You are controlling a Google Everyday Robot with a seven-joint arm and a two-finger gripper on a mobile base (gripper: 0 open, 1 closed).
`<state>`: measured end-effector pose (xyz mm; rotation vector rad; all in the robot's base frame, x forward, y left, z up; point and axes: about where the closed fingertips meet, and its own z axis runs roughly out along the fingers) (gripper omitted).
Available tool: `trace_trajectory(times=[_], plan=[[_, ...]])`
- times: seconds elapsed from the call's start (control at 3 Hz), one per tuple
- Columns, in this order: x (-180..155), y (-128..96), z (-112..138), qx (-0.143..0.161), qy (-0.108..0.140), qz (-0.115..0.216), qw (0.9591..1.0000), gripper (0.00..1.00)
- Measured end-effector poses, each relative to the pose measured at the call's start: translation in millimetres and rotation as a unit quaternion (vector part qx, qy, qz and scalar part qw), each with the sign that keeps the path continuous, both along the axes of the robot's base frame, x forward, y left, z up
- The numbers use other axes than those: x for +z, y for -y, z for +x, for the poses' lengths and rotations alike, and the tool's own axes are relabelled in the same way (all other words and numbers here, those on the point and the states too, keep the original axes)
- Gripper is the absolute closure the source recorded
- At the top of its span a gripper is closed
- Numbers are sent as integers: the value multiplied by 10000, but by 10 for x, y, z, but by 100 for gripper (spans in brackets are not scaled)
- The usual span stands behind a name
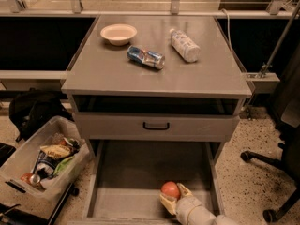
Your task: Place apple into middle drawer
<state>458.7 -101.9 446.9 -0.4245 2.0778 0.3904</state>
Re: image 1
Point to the clear plastic storage bin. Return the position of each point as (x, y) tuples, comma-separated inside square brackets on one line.
[(57, 130)]

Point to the blue white snack bag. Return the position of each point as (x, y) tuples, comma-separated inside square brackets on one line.
[(45, 165)]

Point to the open grey drawer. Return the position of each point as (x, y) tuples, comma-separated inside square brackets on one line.
[(127, 177)]

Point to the black backpack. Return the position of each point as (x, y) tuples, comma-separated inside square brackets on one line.
[(30, 110)]

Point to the clear plastic water bottle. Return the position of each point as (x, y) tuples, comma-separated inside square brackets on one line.
[(185, 46)]

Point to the green snack bag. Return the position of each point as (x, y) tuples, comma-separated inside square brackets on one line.
[(62, 165)]

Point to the grey drawer cabinet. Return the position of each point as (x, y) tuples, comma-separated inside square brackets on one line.
[(104, 80)]

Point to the red soda can in bin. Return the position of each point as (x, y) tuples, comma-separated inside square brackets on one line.
[(31, 178)]

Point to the red apple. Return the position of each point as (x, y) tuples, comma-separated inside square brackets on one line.
[(170, 190)]

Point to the crushed blue soda can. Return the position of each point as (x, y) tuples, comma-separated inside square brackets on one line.
[(145, 57)]

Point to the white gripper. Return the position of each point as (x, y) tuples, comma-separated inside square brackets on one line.
[(187, 205)]

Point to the yellow chip bag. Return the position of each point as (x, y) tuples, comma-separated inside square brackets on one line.
[(56, 151)]

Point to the closed drawer with black handle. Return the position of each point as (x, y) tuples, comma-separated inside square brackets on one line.
[(156, 127)]

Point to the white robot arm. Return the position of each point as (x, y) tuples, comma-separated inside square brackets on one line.
[(205, 217)]

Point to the black office chair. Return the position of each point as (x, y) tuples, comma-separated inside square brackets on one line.
[(285, 106)]

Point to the white paper bowl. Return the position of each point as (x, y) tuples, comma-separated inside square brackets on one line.
[(118, 34)]

